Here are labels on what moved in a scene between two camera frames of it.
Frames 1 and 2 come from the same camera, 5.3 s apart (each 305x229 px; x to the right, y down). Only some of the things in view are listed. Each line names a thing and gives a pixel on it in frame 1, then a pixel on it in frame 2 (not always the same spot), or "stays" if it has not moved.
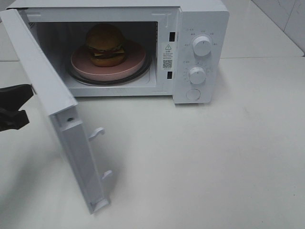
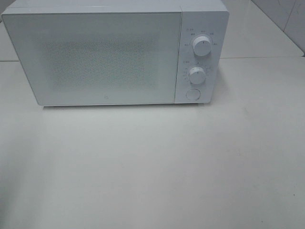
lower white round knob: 197,75 stays
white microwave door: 63,109 -> 76,58
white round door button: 193,94 stays
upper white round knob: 202,46 stays
